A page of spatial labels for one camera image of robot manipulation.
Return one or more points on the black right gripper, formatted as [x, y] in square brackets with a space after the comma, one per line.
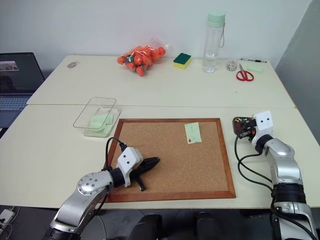
[250, 126]

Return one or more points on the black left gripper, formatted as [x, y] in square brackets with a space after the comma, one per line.
[140, 170]

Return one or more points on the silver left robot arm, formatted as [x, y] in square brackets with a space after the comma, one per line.
[85, 197]

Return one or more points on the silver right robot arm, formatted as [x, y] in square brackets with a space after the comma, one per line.
[283, 165]

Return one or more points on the dark brown small tray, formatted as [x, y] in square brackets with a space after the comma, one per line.
[235, 127]

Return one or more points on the light green paper note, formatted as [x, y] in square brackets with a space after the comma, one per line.
[193, 131]

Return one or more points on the light green note pad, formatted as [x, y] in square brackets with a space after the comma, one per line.
[255, 68]

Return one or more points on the clear plastic box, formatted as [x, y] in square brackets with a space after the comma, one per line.
[85, 120]

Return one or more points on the wood framed cork board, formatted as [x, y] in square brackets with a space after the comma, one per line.
[170, 165]

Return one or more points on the dark rounded shape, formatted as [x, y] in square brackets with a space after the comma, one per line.
[147, 227]

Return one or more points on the small clear pushpin jar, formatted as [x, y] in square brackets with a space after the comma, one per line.
[231, 65]

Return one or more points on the black and white pen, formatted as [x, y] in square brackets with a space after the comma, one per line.
[253, 60]

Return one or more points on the green notes stack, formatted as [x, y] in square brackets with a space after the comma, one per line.
[100, 122]

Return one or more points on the clear bottle green lid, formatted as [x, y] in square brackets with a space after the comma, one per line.
[212, 42]

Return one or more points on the green and yellow sponge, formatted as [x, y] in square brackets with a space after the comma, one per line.
[182, 60]

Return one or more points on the bag of orange toys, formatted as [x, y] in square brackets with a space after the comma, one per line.
[140, 58]

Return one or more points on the small grey oval object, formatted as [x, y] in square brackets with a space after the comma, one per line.
[71, 65]

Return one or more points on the white power strip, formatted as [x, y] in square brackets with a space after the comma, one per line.
[5, 216]

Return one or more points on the dark laptop computer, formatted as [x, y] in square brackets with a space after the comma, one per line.
[17, 80]

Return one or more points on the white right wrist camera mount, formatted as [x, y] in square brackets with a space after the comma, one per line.
[263, 122]

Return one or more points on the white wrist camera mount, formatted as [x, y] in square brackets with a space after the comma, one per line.
[127, 158]
[263, 122]

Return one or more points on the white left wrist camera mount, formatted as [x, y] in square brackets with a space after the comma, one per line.
[127, 158]

